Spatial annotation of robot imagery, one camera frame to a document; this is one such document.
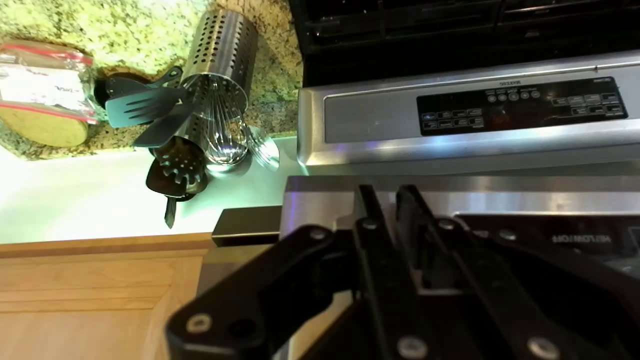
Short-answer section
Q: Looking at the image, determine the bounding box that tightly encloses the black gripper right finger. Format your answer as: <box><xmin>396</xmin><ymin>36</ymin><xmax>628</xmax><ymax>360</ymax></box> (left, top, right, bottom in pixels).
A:
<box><xmin>396</xmin><ymin>184</ymin><xmax>640</xmax><ymax>360</ymax></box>

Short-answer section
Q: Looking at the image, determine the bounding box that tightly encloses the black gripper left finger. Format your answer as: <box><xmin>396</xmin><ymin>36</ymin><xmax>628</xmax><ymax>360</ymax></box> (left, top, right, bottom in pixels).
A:
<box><xmin>167</xmin><ymin>184</ymin><xmax>431</xmax><ymax>360</ymax></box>

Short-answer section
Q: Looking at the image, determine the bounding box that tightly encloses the stainless steel stove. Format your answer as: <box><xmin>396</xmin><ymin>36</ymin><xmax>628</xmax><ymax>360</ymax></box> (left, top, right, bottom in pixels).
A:
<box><xmin>286</xmin><ymin>0</ymin><xmax>640</xmax><ymax>175</ymax></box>

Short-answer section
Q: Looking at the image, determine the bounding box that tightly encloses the black perforated spoon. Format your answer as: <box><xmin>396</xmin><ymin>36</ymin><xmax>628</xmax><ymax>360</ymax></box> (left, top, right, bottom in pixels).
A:
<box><xmin>147</xmin><ymin>136</ymin><xmax>211</xmax><ymax>230</ymax></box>

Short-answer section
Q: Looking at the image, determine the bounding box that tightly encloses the black plain turner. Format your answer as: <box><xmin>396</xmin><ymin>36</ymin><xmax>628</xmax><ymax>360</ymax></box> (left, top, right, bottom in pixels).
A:
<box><xmin>132</xmin><ymin>98</ymin><xmax>203</xmax><ymax>150</ymax></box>

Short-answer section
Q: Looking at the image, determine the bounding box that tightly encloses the perforated steel utensil holder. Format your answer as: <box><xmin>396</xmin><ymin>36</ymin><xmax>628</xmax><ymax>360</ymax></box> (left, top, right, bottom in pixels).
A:
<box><xmin>179</xmin><ymin>6</ymin><xmax>262</xmax><ymax>172</ymax></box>

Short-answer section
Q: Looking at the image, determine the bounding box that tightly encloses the light wooden cabinet door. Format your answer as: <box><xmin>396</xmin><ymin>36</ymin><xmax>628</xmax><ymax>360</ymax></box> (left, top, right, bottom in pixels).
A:
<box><xmin>0</xmin><ymin>231</ymin><xmax>216</xmax><ymax>360</ymax></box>

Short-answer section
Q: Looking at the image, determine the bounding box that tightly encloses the red trimmed plastic food bag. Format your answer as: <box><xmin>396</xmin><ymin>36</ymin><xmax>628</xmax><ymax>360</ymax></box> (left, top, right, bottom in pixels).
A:
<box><xmin>0</xmin><ymin>37</ymin><xmax>100</xmax><ymax>150</ymax></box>

